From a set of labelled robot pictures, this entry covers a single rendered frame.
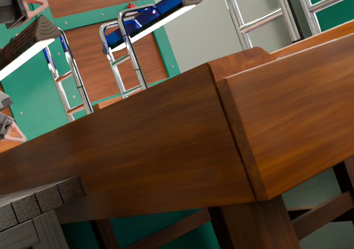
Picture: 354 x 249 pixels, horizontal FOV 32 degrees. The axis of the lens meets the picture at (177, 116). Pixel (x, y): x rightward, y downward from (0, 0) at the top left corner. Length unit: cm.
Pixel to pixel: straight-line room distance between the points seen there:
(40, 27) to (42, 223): 85
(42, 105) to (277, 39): 246
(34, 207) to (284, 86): 51
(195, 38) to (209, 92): 341
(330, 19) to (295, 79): 359
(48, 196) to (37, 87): 156
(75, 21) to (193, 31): 152
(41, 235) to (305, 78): 54
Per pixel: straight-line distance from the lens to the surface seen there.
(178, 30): 411
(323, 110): 85
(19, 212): 110
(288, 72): 82
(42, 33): 184
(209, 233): 301
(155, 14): 229
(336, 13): 437
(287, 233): 85
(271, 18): 134
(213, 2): 438
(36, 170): 133
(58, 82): 222
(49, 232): 112
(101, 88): 278
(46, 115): 265
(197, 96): 80
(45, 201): 112
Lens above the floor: 72
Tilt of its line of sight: 1 degrees down
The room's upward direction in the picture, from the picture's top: 20 degrees counter-clockwise
